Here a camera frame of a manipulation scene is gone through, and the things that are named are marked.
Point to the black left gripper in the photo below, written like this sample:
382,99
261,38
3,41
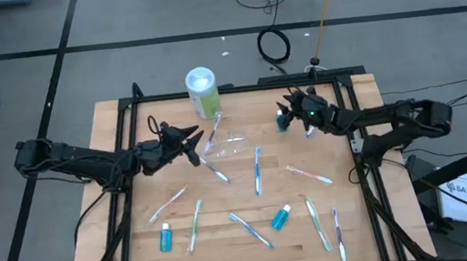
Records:
160,153

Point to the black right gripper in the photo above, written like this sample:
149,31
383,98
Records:
301,108

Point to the blue mouthwash bottle white cap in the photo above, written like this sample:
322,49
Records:
281,217
280,124
165,237

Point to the orange and white toothbrush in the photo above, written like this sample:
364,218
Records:
309,174

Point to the pink and white toothbrush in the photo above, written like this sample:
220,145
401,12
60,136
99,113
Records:
167,204

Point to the green and white toothbrush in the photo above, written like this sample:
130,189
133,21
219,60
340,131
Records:
194,226
317,223

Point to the purple and white toothbrush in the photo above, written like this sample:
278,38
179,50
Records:
339,236

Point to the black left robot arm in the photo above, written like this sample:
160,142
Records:
75,158

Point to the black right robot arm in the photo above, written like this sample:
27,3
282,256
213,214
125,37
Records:
388,114

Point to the navy and white toothbrush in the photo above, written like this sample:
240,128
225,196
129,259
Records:
212,135
216,171

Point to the clear plastic bag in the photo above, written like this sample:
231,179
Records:
231,146

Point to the black ball-head stand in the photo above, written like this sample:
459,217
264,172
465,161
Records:
315,60

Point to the black beam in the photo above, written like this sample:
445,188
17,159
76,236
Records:
459,167

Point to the white printed paper box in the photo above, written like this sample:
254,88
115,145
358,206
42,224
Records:
459,206

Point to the black aluminium extrusion frame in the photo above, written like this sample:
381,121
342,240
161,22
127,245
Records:
233,89

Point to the silver metal bracket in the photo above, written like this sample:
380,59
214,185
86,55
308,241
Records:
357,145

